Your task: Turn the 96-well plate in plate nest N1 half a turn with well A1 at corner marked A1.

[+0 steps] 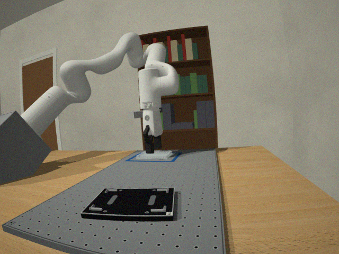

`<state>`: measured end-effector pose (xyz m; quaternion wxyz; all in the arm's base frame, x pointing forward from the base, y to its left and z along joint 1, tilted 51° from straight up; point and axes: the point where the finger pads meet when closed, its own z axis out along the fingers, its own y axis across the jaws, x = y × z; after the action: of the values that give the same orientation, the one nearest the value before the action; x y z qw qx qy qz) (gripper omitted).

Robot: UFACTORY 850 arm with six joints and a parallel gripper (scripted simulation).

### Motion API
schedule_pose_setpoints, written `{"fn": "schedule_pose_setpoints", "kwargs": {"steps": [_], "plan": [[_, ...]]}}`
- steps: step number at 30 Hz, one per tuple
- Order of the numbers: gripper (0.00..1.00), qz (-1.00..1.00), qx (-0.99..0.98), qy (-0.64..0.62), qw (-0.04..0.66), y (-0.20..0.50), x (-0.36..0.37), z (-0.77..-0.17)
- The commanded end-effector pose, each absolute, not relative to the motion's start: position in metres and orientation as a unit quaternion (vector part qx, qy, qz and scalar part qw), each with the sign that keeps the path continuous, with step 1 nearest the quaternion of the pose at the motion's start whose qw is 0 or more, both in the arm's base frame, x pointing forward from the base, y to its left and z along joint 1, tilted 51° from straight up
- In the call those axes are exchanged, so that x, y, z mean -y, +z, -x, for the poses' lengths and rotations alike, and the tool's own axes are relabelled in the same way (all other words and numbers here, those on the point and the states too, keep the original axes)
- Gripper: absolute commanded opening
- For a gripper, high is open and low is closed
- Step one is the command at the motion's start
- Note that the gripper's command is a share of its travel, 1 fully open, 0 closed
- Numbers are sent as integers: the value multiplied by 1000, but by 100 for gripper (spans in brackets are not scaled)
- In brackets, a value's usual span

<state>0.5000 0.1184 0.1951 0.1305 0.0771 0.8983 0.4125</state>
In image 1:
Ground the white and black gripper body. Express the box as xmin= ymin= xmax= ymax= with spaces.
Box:
xmin=142 ymin=109 xmax=163 ymax=137

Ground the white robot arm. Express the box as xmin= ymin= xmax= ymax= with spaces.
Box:
xmin=21 ymin=32 xmax=179 ymax=139

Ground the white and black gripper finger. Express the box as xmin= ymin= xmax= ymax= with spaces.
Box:
xmin=154 ymin=135 xmax=162 ymax=149
xmin=143 ymin=125 xmax=154 ymax=153

